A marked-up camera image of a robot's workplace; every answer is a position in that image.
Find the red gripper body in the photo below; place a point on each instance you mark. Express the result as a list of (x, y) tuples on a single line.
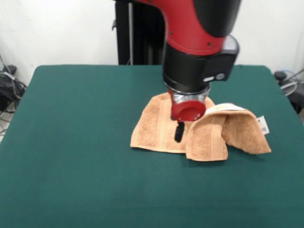
[(188, 111)]

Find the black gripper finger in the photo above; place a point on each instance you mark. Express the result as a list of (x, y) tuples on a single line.
[(179, 133)]

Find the orange terry towel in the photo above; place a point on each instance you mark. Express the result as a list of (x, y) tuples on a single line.
[(154, 128)]

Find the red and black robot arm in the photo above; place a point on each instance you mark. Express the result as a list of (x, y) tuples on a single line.
[(190, 66)]

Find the dark green table cloth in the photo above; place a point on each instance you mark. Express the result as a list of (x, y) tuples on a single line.
[(71, 166)]

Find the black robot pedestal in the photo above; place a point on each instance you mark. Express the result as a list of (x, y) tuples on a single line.
[(137, 35)]

